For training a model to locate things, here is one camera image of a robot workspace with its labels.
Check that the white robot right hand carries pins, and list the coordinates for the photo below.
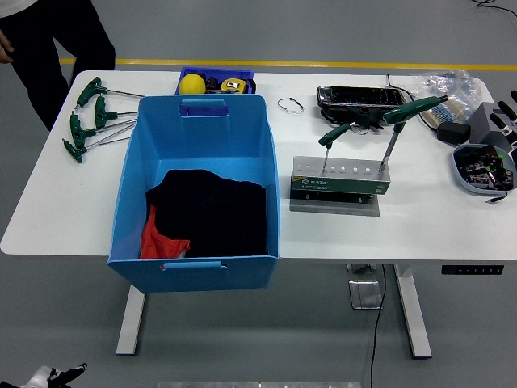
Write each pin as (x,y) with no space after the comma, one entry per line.
(513,129)

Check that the metal floor plate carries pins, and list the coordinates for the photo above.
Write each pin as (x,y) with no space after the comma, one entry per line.
(365,295)

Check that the large light blue plastic box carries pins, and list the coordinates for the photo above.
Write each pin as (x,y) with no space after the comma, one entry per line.
(202,137)

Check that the small dark blue bin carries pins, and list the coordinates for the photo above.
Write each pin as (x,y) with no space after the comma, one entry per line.
(218,71)

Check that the black electronics tray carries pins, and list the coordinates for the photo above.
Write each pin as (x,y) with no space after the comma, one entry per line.
(355,97)

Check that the black power adapter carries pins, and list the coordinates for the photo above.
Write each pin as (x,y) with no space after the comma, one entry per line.
(453,133)

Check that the metal table bracket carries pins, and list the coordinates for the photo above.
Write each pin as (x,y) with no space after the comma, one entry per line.
(360,267)

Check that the grey square box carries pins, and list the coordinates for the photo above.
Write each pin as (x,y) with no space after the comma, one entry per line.
(482,117)

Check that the green grey hex key stand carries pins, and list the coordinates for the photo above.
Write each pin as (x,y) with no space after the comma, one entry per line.
(339,186)

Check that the black table control panel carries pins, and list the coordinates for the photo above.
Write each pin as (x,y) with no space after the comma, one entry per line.
(472,270)

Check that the person's right hand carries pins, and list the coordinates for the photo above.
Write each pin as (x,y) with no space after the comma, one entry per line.
(5,48)

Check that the red cloth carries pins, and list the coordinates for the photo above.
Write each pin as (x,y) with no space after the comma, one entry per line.
(155,242)

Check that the taped resistor strips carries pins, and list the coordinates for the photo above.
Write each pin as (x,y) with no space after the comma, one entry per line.
(452,107)

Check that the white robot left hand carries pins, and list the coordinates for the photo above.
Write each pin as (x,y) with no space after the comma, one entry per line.
(40,378)

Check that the yellow ball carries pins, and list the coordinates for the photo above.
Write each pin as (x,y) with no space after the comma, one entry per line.
(192,85)

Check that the pale blue parts bowl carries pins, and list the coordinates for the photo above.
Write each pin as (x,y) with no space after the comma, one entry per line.
(460,169)

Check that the person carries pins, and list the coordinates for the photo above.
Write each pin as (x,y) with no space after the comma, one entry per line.
(48,48)

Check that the yellow tape measure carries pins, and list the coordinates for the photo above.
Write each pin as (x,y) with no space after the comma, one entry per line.
(233,85)

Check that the white table leg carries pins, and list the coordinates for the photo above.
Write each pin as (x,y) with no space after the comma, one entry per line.
(414,315)
(131,323)

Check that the clear plastic parts bag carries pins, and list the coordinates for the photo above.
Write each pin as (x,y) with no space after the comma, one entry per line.
(444,81)

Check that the black cloth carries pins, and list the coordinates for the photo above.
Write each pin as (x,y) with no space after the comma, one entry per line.
(214,210)

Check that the dark brown roll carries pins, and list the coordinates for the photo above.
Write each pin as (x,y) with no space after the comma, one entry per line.
(213,83)

